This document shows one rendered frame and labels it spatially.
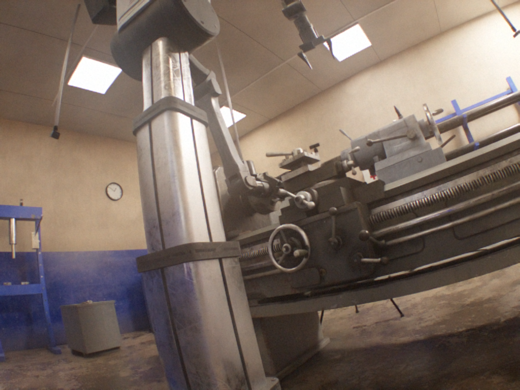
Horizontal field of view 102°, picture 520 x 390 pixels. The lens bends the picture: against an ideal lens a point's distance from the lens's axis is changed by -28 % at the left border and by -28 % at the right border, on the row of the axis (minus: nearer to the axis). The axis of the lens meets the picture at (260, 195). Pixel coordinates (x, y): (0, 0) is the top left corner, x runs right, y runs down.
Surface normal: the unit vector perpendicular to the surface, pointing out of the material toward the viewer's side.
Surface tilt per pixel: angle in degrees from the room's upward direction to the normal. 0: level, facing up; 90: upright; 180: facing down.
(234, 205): 90
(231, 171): 100
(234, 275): 90
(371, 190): 90
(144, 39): 138
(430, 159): 90
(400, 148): 66
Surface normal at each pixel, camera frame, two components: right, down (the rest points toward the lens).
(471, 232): -0.61, -0.07
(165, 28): -0.11, 0.70
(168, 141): -0.25, -0.19
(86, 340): 0.82, -0.31
